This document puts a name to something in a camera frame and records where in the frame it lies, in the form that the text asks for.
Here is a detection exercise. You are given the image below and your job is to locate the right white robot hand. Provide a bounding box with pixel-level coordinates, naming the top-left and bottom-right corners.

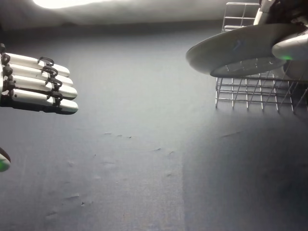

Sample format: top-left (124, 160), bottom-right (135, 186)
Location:
top-left (253, 0), bottom-right (308, 62)

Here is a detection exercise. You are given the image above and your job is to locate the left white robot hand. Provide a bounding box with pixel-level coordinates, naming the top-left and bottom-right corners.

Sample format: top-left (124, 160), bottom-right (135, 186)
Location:
top-left (0, 43), bottom-right (79, 173)

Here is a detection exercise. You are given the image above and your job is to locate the white plate with fan print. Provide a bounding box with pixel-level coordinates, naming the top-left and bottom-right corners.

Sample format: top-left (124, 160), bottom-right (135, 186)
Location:
top-left (185, 23), bottom-right (308, 78)
top-left (282, 60), bottom-right (308, 81)

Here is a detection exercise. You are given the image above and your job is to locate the metal wire rack shelf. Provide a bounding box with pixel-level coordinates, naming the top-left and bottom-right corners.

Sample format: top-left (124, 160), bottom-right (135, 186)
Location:
top-left (215, 2), bottom-right (308, 114)

